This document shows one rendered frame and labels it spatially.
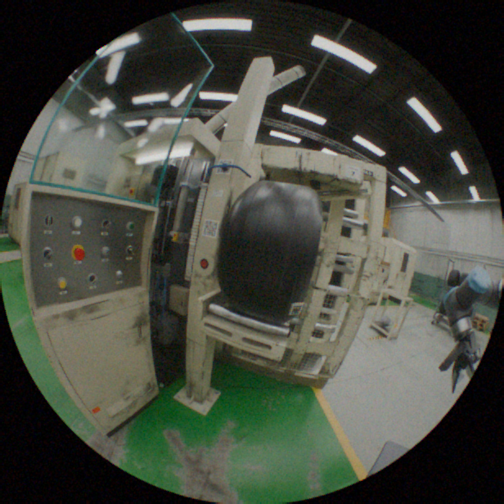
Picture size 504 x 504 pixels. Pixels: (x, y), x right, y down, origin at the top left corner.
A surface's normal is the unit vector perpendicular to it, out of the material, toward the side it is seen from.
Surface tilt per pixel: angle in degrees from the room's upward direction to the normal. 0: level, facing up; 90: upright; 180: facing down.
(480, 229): 90
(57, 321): 90
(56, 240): 90
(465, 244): 90
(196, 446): 0
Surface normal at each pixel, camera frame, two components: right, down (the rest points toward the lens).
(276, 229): -0.23, -0.21
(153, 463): 0.20, -0.97
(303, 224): 0.07, -0.26
